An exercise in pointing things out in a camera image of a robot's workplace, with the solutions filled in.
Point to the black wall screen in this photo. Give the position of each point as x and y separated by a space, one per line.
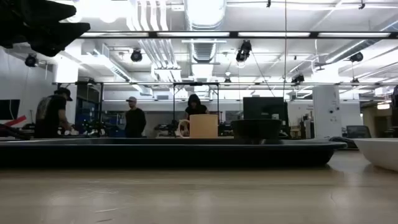
9 109

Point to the tan ceramic mug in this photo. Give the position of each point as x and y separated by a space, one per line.
203 126

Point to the dark office chair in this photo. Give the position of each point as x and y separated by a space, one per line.
358 131

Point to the white plate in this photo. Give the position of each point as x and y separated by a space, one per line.
382 152

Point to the black serving tray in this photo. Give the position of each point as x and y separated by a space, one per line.
155 155

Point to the person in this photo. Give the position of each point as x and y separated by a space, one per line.
135 121
195 107
49 115

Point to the black computer monitor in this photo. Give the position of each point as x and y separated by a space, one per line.
264 107

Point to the black ceiling spotlight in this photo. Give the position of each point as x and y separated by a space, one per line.
356 57
31 60
298 79
136 55
243 53

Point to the black bowl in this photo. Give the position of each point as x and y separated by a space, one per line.
256 129

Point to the silver ventilation duct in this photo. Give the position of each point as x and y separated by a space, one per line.
205 12

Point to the white pillar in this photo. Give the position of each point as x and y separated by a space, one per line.
326 112

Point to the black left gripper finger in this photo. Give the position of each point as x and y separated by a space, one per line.
59 37
49 12

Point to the black overhead frame bar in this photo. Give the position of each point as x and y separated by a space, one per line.
233 34

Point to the red bar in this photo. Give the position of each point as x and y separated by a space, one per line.
17 120

